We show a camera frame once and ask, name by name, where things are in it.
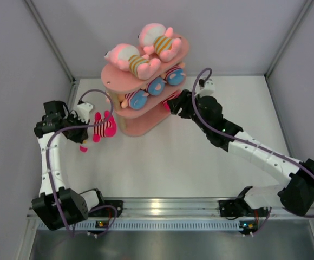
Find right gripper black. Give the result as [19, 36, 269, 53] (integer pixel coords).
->
[166, 90, 210, 134]

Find white glasses plush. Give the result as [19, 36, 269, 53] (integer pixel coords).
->
[79, 110, 117, 153]
[161, 91, 181, 112]

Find orange-head blue-body plush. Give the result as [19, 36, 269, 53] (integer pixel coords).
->
[160, 62, 186, 86]

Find large pink frog plush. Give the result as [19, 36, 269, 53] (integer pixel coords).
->
[104, 43, 161, 80]

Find small pink frog plush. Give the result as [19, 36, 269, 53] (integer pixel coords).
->
[138, 23, 182, 62]

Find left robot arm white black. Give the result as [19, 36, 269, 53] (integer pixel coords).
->
[32, 101, 106, 231]

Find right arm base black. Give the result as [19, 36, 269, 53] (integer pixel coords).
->
[218, 199, 269, 219]

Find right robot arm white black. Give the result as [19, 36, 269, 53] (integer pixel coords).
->
[165, 89, 314, 216]

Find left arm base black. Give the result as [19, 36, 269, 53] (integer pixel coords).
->
[75, 199, 124, 218]

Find blue plush on shelf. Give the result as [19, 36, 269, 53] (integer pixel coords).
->
[145, 77, 166, 96]
[120, 89, 149, 110]

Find pink three-tier shelf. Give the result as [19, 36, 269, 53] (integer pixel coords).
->
[101, 34, 189, 137]

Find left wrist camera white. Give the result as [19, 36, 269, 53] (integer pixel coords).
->
[75, 102, 95, 123]

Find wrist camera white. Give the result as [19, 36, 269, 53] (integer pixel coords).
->
[197, 78, 215, 97]
[75, 102, 95, 123]

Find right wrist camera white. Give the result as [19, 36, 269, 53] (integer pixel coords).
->
[197, 78, 215, 97]

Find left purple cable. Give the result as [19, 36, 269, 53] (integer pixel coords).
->
[48, 88, 119, 239]

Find slotted cable duct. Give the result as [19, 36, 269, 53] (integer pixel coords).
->
[35, 218, 258, 231]

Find aluminium mounting rail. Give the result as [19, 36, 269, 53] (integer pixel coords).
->
[27, 197, 314, 217]

